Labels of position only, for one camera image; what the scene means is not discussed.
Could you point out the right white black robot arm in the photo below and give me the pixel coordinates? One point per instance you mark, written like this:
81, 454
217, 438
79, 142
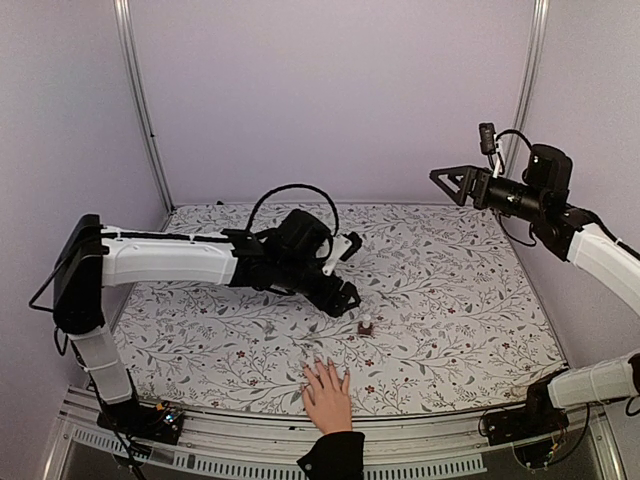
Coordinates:
574, 235

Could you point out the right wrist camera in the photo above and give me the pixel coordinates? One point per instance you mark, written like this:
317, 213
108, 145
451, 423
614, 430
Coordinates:
487, 135

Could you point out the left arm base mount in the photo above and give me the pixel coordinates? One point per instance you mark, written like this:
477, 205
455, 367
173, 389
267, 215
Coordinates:
161, 423

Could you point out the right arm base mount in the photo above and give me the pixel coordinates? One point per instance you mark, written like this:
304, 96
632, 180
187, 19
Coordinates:
537, 417

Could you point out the left aluminium frame post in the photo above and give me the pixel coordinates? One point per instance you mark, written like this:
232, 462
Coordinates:
124, 24

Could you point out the aluminium frame post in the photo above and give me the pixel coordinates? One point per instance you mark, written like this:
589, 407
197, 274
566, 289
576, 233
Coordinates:
532, 63
124, 24

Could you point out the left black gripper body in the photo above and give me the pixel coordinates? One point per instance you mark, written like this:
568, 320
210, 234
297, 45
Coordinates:
323, 298

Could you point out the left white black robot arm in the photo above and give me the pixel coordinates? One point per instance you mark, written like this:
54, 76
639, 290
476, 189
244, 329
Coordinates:
296, 257

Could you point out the person's hand with painted nails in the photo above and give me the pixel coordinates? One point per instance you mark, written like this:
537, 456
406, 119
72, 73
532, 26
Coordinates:
326, 398

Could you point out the black sleeved forearm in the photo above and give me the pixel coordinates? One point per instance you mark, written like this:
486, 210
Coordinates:
335, 456

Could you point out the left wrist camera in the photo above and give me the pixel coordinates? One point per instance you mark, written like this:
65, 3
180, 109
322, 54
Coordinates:
342, 248

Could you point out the right aluminium frame post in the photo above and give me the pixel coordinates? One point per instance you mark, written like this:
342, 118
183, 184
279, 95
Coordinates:
532, 63

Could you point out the red nail polish bottle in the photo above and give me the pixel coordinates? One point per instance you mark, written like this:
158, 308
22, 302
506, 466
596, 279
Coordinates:
365, 329

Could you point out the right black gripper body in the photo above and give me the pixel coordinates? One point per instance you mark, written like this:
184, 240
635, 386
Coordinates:
483, 199

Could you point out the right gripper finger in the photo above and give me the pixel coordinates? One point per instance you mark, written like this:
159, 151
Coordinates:
453, 175
457, 189

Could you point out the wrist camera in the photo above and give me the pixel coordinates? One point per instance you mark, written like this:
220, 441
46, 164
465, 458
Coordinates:
487, 135
342, 248

